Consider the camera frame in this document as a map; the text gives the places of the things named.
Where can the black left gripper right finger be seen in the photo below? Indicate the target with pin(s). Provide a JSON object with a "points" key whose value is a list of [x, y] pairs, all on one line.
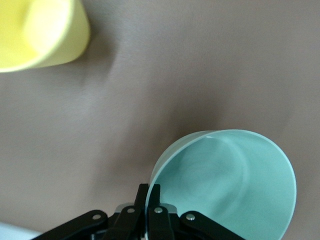
{"points": [[160, 225]]}

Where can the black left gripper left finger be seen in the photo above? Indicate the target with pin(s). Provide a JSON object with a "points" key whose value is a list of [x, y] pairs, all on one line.
{"points": [[125, 225]]}

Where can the yellow plastic cup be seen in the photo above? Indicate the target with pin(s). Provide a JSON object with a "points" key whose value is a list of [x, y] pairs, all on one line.
{"points": [[37, 32]]}

